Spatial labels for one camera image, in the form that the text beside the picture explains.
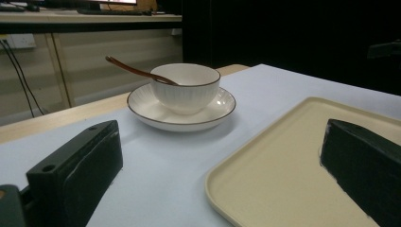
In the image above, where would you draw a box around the white wall socket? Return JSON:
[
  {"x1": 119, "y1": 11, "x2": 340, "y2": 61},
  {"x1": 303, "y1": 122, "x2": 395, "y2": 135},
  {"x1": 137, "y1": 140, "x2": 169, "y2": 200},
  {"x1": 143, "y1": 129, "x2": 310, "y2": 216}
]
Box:
[{"x1": 7, "y1": 33, "x2": 37, "y2": 50}]

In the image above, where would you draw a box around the white ribbed bowl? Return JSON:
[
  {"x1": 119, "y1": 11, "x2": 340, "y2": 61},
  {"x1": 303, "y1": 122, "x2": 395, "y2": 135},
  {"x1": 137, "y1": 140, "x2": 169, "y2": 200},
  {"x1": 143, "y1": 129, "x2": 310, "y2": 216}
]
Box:
[{"x1": 149, "y1": 62, "x2": 221, "y2": 115}]

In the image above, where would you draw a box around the black curtain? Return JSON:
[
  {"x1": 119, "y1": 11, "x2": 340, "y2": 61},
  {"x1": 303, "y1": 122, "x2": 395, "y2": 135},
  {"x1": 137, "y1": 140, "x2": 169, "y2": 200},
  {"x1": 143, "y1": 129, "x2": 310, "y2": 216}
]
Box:
[{"x1": 181, "y1": 0, "x2": 401, "y2": 96}]

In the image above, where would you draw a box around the white table mat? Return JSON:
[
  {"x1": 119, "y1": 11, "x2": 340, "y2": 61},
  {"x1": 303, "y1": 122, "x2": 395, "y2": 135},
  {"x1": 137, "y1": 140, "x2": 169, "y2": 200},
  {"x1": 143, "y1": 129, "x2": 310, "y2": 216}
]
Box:
[{"x1": 0, "y1": 63, "x2": 401, "y2": 227}]

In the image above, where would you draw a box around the white plate with dark rim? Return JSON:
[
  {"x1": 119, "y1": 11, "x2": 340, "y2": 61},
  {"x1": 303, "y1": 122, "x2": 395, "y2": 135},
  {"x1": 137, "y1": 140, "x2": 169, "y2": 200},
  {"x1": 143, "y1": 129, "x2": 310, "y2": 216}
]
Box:
[{"x1": 126, "y1": 82, "x2": 237, "y2": 132}]

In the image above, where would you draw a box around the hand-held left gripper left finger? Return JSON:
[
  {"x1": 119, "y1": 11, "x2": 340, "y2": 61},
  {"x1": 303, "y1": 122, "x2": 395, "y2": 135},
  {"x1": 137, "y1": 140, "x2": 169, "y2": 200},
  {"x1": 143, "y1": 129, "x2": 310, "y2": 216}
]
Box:
[{"x1": 26, "y1": 119, "x2": 124, "y2": 227}]

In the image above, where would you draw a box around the beige plastic tray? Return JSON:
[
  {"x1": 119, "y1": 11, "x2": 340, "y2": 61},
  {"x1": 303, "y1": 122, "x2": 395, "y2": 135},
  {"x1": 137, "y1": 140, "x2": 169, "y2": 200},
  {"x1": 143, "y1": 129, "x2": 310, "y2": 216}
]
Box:
[{"x1": 204, "y1": 96, "x2": 401, "y2": 227}]

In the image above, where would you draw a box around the computer monitor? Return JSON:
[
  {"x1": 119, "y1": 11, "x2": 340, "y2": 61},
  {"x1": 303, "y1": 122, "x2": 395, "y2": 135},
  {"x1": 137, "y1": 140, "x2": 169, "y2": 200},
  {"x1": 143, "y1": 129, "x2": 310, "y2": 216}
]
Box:
[{"x1": 41, "y1": 0, "x2": 138, "y2": 11}]

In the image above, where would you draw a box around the brown wooden spoon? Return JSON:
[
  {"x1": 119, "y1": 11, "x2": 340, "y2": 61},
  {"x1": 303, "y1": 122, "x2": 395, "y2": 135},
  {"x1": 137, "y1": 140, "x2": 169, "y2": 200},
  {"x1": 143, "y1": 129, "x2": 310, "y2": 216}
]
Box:
[{"x1": 105, "y1": 55, "x2": 181, "y2": 87}]

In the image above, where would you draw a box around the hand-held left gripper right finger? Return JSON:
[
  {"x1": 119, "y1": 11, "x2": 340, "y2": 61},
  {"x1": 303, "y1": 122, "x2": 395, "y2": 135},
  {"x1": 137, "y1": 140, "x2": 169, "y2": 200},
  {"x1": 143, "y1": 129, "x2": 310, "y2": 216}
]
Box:
[{"x1": 319, "y1": 118, "x2": 401, "y2": 227}]

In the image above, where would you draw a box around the black cable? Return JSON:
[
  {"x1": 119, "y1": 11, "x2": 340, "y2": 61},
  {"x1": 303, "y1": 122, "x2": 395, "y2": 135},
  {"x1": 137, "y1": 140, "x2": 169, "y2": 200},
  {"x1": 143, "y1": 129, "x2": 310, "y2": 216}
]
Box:
[
  {"x1": 0, "y1": 39, "x2": 36, "y2": 119},
  {"x1": 3, "y1": 39, "x2": 46, "y2": 116}
]

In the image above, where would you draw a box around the light wooden desk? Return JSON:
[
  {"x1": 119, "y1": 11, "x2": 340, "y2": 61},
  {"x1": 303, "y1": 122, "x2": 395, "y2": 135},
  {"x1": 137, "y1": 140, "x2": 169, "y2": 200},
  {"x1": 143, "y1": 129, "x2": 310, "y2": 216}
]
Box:
[{"x1": 0, "y1": 9, "x2": 183, "y2": 34}]

